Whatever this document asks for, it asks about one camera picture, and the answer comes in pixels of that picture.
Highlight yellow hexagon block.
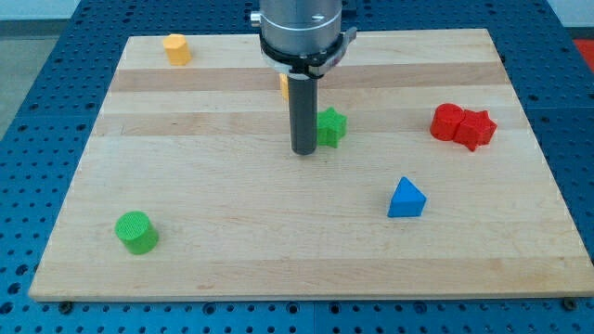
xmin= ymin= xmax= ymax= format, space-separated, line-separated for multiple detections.
xmin=162 ymin=33 xmax=192 ymax=66

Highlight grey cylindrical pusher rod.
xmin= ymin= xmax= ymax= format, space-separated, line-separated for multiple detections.
xmin=288 ymin=77 xmax=317 ymax=155

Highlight red star block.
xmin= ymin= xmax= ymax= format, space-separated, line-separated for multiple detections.
xmin=453 ymin=109 xmax=497 ymax=151

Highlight wooden board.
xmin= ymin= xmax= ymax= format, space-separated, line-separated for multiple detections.
xmin=29 ymin=29 xmax=593 ymax=302

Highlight yellow block behind rod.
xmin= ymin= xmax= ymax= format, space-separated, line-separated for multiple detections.
xmin=279 ymin=73 xmax=289 ymax=101

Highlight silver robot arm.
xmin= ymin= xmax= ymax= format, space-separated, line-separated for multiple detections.
xmin=250 ymin=0 xmax=342 ymax=55

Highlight blue triangle block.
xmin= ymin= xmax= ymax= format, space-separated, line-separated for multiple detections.
xmin=387 ymin=176 xmax=427 ymax=218

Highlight red cylinder block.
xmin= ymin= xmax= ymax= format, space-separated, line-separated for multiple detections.
xmin=430 ymin=103 xmax=465 ymax=141

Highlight green star block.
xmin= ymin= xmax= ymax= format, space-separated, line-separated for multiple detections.
xmin=316 ymin=107 xmax=348 ymax=148

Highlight green cylinder block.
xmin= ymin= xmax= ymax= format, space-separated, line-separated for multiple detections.
xmin=114 ymin=211 xmax=159 ymax=255

